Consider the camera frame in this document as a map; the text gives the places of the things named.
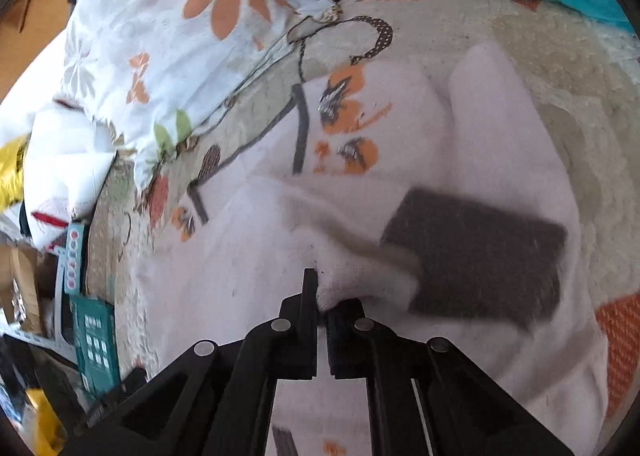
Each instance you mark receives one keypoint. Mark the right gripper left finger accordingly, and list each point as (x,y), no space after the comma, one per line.
(214,400)

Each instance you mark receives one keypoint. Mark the white paper shopping bag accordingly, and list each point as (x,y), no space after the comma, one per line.
(68,156)

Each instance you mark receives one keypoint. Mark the light blue dotted box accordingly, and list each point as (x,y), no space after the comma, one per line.
(74,268)

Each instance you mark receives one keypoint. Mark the quilted heart pattern bedspread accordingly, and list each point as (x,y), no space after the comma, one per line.
(583,81)

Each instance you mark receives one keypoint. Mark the green flat package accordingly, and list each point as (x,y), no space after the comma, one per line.
(95,344)

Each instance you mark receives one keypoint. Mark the yellow plastic bag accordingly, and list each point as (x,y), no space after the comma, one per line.
(12,157)

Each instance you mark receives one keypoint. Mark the white floral pillow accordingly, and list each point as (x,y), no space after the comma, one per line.
(156,71)

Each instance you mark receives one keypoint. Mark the pale pink printed garment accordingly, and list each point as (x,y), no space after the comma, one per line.
(446,216)

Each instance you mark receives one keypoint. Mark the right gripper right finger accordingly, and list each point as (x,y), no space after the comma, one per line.
(428,398)

